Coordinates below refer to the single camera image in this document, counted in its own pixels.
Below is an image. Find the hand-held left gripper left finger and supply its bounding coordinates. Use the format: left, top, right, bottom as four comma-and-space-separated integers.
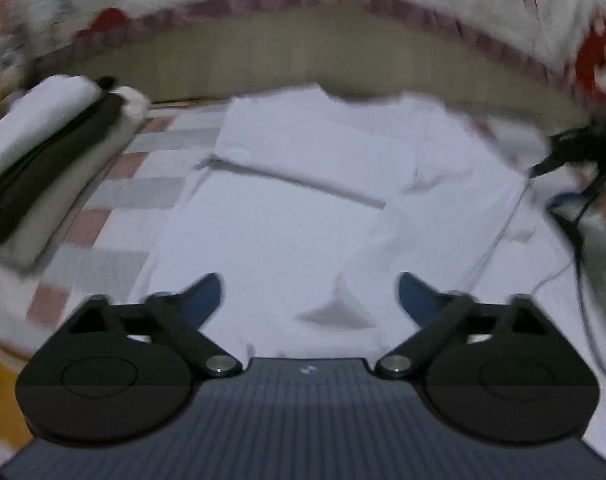
65, 272, 244, 378

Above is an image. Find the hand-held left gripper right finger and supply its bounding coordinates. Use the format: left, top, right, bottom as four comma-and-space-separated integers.
375, 272, 554, 378

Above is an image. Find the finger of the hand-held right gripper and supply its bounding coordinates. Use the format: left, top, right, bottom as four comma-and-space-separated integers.
529, 127, 606, 179

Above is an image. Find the white T-shirt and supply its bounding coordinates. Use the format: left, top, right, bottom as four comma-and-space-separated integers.
133, 84, 554, 361

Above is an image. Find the pink grey checkered mat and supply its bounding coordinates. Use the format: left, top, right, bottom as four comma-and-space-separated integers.
0, 95, 606, 463

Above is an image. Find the folded white garment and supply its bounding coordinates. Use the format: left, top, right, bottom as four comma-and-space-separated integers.
0, 74, 106, 188

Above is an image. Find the black cable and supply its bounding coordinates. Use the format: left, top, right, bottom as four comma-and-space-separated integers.
545, 170, 606, 393

